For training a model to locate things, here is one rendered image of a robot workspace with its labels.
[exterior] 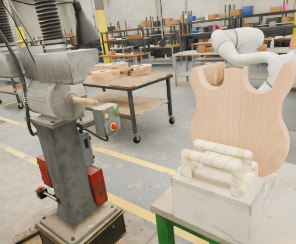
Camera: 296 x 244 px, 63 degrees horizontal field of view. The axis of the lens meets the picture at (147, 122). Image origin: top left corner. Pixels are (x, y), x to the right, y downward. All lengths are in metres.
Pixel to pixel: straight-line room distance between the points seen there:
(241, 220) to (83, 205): 1.39
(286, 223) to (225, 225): 0.23
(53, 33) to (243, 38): 1.08
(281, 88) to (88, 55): 0.82
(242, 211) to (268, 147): 0.24
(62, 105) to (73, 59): 0.39
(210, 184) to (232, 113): 0.26
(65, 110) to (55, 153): 0.35
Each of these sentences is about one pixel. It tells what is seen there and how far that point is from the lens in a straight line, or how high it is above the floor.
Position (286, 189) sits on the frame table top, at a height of 0.93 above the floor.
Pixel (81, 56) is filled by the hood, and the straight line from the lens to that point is 1.19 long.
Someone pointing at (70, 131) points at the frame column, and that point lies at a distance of 1.72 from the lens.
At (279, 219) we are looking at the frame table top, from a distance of 1.01.
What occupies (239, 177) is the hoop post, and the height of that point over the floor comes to 1.17.
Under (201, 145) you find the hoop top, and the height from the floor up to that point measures 1.20.
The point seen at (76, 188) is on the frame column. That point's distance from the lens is 1.89.
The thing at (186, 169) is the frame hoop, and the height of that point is 1.15.
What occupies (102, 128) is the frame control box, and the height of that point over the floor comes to 0.99.
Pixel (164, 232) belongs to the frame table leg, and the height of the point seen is 0.80.
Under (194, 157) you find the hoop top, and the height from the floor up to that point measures 1.20.
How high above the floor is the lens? 1.59
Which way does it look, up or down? 21 degrees down
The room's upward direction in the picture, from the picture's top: 6 degrees counter-clockwise
